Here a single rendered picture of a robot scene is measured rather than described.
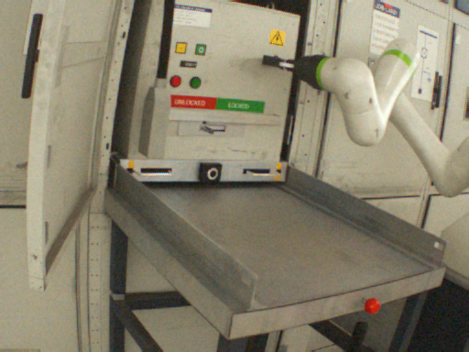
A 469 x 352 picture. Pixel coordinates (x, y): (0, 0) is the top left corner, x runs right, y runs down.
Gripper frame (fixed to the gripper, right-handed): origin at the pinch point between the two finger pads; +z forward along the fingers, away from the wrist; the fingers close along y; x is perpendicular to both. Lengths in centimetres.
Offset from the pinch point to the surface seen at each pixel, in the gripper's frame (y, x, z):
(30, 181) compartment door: -77, -20, -52
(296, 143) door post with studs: 15.6, -24.7, 2.7
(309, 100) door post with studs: 17.8, -10.7, 2.3
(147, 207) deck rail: -42, -35, -21
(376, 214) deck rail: 13, -33, -39
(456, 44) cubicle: 97, 25, 0
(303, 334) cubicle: 35, -97, 0
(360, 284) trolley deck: -14, -38, -64
